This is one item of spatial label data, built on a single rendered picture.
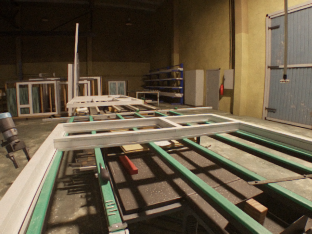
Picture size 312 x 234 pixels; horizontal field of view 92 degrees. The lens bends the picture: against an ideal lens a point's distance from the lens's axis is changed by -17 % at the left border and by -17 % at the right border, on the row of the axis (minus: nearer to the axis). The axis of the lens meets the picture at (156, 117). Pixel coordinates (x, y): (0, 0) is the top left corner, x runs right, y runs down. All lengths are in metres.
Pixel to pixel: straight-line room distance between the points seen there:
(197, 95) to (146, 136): 9.17
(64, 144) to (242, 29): 7.89
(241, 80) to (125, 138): 7.14
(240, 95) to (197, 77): 3.19
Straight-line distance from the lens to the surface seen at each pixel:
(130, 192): 1.15
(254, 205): 0.90
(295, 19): 7.38
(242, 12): 8.54
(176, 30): 13.49
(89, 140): 1.11
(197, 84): 10.23
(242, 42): 8.17
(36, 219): 0.62
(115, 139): 1.12
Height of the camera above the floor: 1.23
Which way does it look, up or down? 10 degrees down
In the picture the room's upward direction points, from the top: straight up
